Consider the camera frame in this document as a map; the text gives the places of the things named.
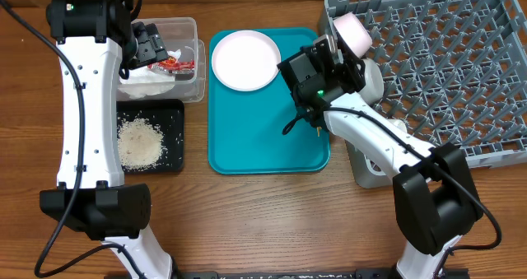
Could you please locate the grey dishwasher rack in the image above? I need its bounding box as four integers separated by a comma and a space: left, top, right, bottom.
319, 0, 526, 168

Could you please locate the white tissue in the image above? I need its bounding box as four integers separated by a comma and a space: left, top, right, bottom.
118, 49, 181, 99

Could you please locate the black plastic tray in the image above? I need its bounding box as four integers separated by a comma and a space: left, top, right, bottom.
116, 98, 185, 174

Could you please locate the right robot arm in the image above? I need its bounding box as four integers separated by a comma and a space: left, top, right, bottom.
277, 35, 483, 278

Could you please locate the white pink bowl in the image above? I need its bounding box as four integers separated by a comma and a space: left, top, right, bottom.
333, 12, 372, 58

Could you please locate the clear plastic bin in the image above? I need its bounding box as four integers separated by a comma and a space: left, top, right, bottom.
117, 17, 207, 103

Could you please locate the red snack wrapper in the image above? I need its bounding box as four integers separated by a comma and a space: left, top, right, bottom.
147, 57, 195, 75

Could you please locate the pile of rice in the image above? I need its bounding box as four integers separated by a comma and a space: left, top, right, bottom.
117, 112, 184, 172

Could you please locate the teal plastic tray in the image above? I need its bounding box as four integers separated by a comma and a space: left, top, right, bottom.
208, 30, 331, 174

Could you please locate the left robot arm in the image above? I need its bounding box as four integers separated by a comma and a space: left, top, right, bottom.
40, 0, 177, 278

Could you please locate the white plastic cup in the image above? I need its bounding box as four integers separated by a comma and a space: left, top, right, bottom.
389, 119, 408, 133

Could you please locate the large white plate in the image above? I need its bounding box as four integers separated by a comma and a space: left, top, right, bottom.
212, 30, 281, 92

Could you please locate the grey bowl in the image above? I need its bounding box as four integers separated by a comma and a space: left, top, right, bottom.
359, 58, 384, 105

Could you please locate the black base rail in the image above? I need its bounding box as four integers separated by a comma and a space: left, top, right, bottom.
172, 268, 470, 279

